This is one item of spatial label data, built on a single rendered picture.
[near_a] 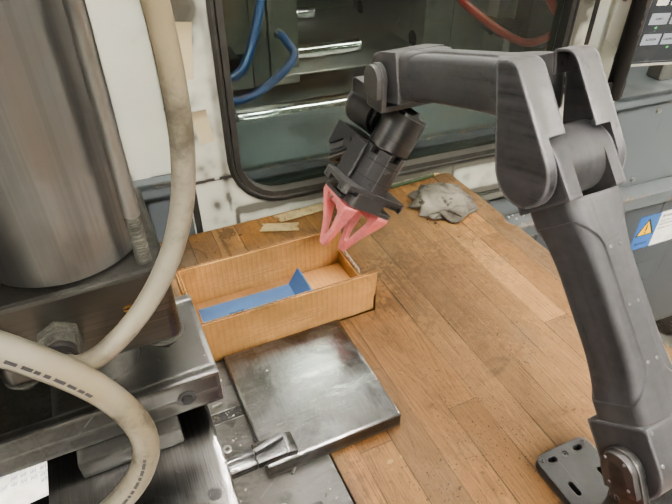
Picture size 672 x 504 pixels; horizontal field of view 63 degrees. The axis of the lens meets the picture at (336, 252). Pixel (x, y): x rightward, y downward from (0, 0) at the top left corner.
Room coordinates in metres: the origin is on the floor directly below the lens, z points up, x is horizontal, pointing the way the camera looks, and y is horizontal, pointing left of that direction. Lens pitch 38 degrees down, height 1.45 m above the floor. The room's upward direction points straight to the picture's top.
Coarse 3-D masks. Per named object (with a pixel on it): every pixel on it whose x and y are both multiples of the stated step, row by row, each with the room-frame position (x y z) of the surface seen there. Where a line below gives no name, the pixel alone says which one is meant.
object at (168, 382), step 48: (192, 336) 0.25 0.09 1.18; (0, 384) 0.22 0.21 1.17; (144, 384) 0.21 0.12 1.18; (192, 384) 0.22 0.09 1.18; (0, 432) 0.19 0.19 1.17; (48, 432) 0.18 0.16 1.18; (96, 432) 0.19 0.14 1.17; (192, 432) 0.21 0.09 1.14; (48, 480) 0.18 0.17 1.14; (96, 480) 0.18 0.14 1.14; (192, 480) 0.18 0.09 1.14
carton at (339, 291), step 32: (256, 256) 0.62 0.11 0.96; (288, 256) 0.64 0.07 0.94; (320, 256) 0.66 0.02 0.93; (192, 288) 0.58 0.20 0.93; (224, 288) 0.60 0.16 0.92; (256, 288) 0.61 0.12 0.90; (320, 288) 0.54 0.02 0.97; (352, 288) 0.56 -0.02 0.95; (224, 320) 0.48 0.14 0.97; (256, 320) 0.50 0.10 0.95; (288, 320) 0.52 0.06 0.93; (320, 320) 0.54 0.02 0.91; (224, 352) 0.48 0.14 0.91
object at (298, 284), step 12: (300, 276) 0.61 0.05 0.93; (276, 288) 0.61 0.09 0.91; (288, 288) 0.61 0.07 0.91; (300, 288) 0.60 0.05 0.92; (240, 300) 0.58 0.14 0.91; (252, 300) 0.58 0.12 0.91; (264, 300) 0.58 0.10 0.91; (276, 300) 0.58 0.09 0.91; (204, 312) 0.56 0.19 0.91; (216, 312) 0.56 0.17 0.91; (228, 312) 0.56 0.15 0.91
